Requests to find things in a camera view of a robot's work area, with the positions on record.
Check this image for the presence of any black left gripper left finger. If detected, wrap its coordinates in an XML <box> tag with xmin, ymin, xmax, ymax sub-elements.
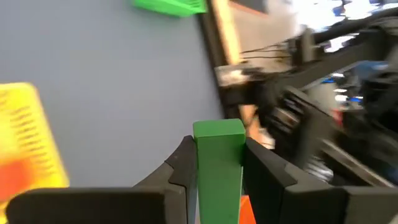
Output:
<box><xmin>132</xmin><ymin>135</ymin><xmax>199</xmax><ymax>224</ymax></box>

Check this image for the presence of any green plastic basket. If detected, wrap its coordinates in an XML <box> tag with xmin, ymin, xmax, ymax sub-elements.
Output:
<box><xmin>132</xmin><ymin>0</ymin><xmax>208</xmax><ymax>18</ymax></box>

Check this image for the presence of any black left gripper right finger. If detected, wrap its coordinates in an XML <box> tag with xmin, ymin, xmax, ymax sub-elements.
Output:
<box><xmin>242</xmin><ymin>136</ymin><xmax>348</xmax><ymax>224</ymax></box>

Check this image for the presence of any yellow plastic basket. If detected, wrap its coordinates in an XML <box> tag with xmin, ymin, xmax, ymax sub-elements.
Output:
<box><xmin>0</xmin><ymin>82</ymin><xmax>70</xmax><ymax>224</ymax></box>

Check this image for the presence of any dark green long block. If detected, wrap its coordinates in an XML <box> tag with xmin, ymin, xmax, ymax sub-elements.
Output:
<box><xmin>192</xmin><ymin>118</ymin><xmax>247</xmax><ymax>224</ymax></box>

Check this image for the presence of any wooden side board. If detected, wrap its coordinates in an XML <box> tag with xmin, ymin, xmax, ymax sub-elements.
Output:
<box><xmin>213</xmin><ymin>0</ymin><xmax>243</xmax><ymax>65</ymax></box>

